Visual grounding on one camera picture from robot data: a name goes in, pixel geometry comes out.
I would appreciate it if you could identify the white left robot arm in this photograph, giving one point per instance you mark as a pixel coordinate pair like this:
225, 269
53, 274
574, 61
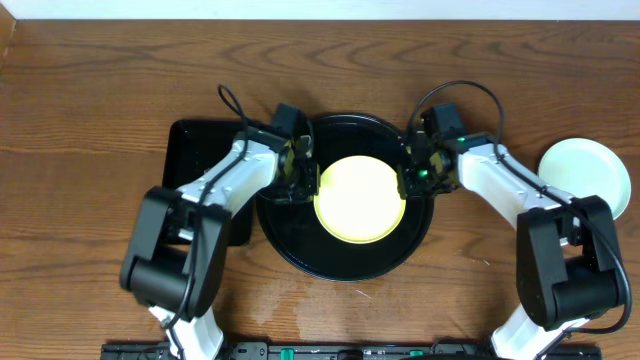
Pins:
175, 258

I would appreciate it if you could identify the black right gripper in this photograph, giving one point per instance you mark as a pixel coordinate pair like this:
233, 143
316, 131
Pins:
407, 186

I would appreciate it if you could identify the mint plate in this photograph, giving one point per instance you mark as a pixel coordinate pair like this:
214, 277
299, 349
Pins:
584, 167

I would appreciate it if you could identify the black round tray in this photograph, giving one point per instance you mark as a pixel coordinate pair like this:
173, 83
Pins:
297, 234

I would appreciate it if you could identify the yellow plate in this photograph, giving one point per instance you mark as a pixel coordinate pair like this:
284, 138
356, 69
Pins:
358, 200

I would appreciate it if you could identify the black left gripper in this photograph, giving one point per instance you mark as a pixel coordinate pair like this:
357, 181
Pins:
304, 178

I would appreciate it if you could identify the black rectangular tray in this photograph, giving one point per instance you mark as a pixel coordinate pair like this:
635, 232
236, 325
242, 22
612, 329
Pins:
200, 149

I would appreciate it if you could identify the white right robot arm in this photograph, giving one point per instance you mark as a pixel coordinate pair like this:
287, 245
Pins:
569, 267

